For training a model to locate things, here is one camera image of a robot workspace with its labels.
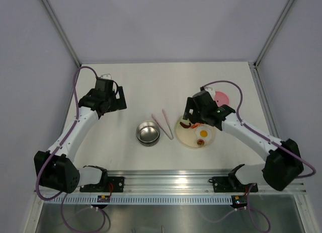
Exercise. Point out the red shrimp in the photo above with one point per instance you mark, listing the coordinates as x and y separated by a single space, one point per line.
195 125

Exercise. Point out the small noodle soup cup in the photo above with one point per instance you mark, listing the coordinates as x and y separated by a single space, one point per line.
200 142

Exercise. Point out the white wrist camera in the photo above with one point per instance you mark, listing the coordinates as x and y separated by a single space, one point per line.
212 93
106 76

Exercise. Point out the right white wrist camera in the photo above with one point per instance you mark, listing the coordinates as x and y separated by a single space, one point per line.
212 93

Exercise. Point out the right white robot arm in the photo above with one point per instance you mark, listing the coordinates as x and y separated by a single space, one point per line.
282 162

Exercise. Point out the white slotted cable duct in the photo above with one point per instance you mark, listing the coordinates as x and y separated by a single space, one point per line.
150 199

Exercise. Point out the pink steel tongs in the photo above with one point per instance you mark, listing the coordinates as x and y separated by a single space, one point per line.
164 127

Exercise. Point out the aluminium mounting rail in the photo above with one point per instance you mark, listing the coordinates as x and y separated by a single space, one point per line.
164 181

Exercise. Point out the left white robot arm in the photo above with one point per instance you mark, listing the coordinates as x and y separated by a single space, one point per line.
55 168

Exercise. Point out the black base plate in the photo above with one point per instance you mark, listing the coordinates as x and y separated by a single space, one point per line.
114 184
223 184

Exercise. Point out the cream round plate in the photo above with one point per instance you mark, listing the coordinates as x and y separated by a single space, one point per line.
187 137

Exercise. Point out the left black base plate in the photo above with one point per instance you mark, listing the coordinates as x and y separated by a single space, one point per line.
114 184

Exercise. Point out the fried egg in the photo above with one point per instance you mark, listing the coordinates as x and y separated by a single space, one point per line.
203 133

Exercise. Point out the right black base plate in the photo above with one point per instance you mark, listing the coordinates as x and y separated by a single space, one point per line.
223 184

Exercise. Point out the round steel lunch box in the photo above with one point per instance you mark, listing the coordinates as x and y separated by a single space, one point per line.
148 133

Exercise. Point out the dark brown sausage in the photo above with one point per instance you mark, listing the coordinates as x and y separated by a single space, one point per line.
185 126

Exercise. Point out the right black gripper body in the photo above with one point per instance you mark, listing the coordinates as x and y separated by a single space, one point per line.
200 116

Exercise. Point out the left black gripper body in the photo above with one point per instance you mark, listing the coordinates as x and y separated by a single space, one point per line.
112 104

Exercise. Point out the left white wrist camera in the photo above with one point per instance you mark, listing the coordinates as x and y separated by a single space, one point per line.
106 76

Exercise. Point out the pink round lid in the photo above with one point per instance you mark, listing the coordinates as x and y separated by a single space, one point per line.
221 98

